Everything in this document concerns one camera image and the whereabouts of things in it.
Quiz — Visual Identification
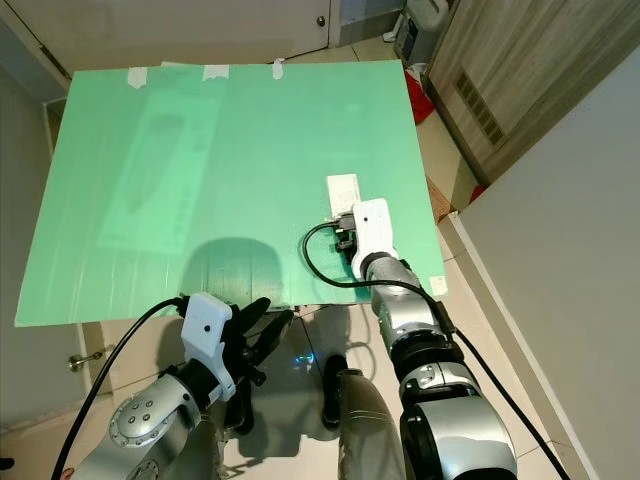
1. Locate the silver door lever handle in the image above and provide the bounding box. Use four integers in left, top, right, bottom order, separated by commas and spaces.
68, 350, 103, 373

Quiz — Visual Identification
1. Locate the wooden cabinet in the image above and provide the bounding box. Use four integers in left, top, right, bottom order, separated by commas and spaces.
425, 0, 640, 186

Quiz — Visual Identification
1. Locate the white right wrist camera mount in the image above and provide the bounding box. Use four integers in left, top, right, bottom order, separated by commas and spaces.
348, 198, 394, 279

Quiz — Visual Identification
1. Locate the white door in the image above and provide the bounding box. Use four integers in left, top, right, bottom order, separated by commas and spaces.
5, 0, 333, 76

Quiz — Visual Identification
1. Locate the robot right leg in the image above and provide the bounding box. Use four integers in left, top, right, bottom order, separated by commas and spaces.
320, 355, 406, 480

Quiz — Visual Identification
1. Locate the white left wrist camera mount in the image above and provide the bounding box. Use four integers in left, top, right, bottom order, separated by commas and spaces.
180, 292, 239, 403

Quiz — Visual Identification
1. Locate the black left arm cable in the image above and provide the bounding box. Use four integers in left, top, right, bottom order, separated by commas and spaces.
55, 296, 187, 480

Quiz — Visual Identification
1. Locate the large red object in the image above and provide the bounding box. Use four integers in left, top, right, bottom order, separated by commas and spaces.
403, 68, 436, 126

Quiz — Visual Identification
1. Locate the white grey appliance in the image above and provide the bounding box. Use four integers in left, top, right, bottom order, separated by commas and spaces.
380, 0, 451, 61

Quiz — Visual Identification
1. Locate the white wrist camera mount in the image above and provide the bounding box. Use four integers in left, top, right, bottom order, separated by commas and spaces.
180, 292, 239, 403
348, 198, 394, 279

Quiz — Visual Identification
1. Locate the green board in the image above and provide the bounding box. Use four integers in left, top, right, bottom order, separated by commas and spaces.
15, 60, 448, 328

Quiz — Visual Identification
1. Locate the cabinet vent grille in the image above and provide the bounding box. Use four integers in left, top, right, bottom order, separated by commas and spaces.
453, 68, 506, 149

